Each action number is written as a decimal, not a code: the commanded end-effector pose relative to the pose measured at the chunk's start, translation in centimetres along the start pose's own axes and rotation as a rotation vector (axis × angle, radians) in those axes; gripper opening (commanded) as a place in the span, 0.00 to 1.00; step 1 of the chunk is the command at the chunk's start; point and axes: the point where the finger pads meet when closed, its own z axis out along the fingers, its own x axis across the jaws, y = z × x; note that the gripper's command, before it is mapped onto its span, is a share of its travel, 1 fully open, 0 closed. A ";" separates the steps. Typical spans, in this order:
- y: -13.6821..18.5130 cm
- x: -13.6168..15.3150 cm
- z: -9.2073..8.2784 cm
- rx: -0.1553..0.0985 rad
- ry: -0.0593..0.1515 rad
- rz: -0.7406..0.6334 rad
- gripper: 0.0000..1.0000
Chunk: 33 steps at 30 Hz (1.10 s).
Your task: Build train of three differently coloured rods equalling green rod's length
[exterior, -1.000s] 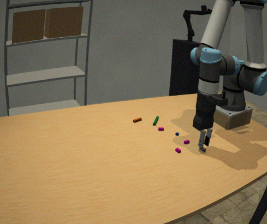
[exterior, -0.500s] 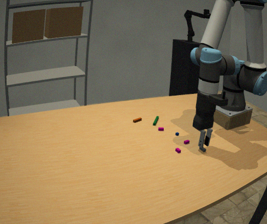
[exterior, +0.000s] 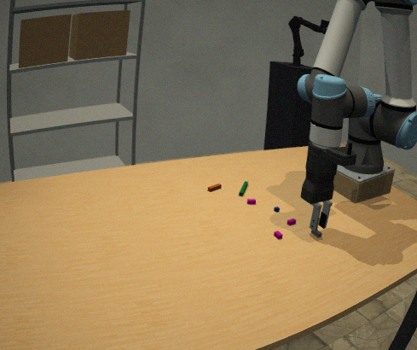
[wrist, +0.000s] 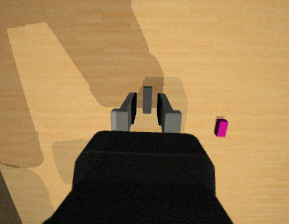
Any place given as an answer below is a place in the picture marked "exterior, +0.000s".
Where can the orange rod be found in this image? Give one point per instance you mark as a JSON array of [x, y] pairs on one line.
[[214, 187]]

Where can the green rod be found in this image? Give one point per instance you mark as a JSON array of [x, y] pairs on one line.
[[243, 188]]

